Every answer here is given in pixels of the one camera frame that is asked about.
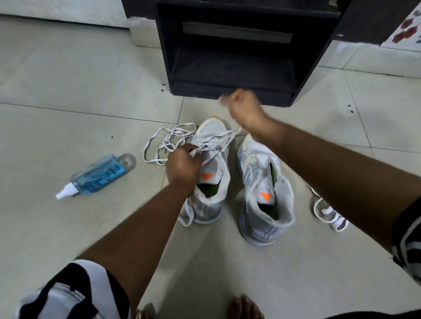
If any black open shelf box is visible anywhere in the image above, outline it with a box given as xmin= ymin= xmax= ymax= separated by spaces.
xmin=155 ymin=0 xmax=351 ymax=107

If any zebra striped garment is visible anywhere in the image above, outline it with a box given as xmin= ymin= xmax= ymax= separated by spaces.
xmin=13 ymin=197 xmax=421 ymax=319

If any person's left hand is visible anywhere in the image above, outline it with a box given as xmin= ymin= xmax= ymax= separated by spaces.
xmin=165 ymin=143 xmax=203 ymax=191

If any blue transparent bottle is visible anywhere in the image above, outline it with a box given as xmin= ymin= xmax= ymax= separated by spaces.
xmin=56 ymin=153 xmax=137 ymax=200

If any person's right forearm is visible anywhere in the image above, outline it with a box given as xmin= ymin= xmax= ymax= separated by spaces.
xmin=260 ymin=118 xmax=421 ymax=254

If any white floral patterned sheet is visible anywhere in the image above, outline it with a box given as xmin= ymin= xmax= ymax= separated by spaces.
xmin=381 ymin=3 xmax=421 ymax=53

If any person's left forearm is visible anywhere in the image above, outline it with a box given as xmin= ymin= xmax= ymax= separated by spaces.
xmin=76 ymin=182 xmax=195 ymax=313

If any person's right foot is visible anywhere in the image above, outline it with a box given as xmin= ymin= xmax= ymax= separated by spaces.
xmin=227 ymin=293 xmax=265 ymax=319

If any grey sneaker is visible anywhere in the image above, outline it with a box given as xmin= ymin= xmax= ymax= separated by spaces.
xmin=184 ymin=117 xmax=236 ymax=226
xmin=237 ymin=133 xmax=296 ymax=247

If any dark brown wooden cabinet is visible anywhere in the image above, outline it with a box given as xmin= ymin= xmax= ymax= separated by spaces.
xmin=121 ymin=0 xmax=421 ymax=45

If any person's right hand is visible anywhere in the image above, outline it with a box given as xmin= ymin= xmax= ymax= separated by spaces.
xmin=219 ymin=89 xmax=272 ymax=135

